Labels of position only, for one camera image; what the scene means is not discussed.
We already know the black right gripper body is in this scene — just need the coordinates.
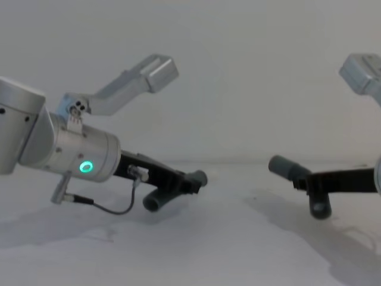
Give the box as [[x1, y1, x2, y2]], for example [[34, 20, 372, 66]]
[[306, 167, 376, 195]]

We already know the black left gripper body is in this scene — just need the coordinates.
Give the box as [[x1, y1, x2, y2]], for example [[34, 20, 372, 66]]
[[114, 151, 199, 196]]

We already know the white table cloth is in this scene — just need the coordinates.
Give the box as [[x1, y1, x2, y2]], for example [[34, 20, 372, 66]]
[[0, 160, 381, 286]]

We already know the white curtain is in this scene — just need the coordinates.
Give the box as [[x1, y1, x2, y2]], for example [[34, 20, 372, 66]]
[[0, 0, 381, 167]]

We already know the thin dark wrist cable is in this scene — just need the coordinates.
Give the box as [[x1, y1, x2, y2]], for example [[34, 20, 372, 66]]
[[50, 166, 149, 216]]

